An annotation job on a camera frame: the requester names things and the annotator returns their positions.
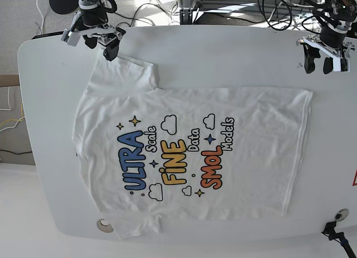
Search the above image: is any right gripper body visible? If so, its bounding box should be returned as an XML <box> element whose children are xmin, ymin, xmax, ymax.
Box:
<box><xmin>70</xmin><ymin>10</ymin><xmax>126</xmax><ymax>46</ymax></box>

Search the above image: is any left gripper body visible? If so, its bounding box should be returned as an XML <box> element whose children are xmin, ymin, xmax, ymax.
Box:
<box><xmin>296</xmin><ymin>23</ymin><xmax>355</xmax><ymax>59</ymax></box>

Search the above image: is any white printed T-shirt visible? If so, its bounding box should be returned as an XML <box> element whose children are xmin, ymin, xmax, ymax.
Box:
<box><xmin>73</xmin><ymin>56</ymin><xmax>313</xmax><ymax>239</ymax></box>

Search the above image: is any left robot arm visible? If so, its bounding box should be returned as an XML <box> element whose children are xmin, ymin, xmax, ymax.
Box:
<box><xmin>257</xmin><ymin>0</ymin><xmax>356</xmax><ymax>74</ymax></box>

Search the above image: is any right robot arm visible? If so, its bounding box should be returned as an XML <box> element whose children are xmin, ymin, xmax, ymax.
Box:
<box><xmin>61</xmin><ymin>0</ymin><xmax>126</xmax><ymax>52</ymax></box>

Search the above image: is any round black stand base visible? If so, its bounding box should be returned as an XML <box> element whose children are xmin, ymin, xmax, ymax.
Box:
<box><xmin>49</xmin><ymin>0</ymin><xmax>78</xmax><ymax>14</ymax></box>

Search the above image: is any red warning triangle sticker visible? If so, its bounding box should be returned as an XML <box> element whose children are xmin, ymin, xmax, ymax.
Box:
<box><xmin>353</xmin><ymin>171</ymin><xmax>357</xmax><ymax>186</ymax></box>

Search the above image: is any silver table grommet right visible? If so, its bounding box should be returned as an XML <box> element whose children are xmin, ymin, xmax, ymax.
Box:
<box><xmin>335</xmin><ymin>208</ymin><xmax>349</xmax><ymax>222</ymax></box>

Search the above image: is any silver table grommet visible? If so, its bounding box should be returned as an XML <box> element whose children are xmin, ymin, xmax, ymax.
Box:
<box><xmin>335</xmin><ymin>208</ymin><xmax>349</xmax><ymax>222</ymax></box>
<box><xmin>97</xmin><ymin>219</ymin><xmax>114</xmax><ymax>233</ymax></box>

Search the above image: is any silver table grommet left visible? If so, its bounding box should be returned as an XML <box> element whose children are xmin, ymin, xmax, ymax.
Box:
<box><xmin>97</xmin><ymin>219</ymin><xmax>114</xmax><ymax>233</ymax></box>

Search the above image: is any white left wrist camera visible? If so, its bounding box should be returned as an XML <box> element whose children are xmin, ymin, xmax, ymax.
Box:
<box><xmin>332</xmin><ymin>55</ymin><xmax>350</xmax><ymax>72</ymax></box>

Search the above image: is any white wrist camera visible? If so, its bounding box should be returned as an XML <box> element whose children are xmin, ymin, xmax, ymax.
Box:
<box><xmin>332</xmin><ymin>55</ymin><xmax>350</xmax><ymax>72</ymax></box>
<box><xmin>61</xmin><ymin>29</ymin><xmax>81</xmax><ymax>46</ymax></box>

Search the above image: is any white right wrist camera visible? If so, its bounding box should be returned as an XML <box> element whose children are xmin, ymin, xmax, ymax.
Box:
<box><xmin>61</xmin><ymin>29</ymin><xmax>81</xmax><ymax>46</ymax></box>

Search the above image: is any yellow cable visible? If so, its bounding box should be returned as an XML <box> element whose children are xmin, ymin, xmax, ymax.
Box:
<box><xmin>0</xmin><ymin>101</ymin><xmax>26</xmax><ymax>130</ymax></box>

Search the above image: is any silver central frame post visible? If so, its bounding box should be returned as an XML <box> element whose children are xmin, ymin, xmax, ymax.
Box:
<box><xmin>177</xmin><ymin>0</ymin><xmax>202</xmax><ymax>25</ymax></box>

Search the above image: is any black clamp mount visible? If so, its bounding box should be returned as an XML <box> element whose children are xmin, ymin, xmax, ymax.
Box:
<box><xmin>321</xmin><ymin>221</ymin><xmax>356</xmax><ymax>258</ymax></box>

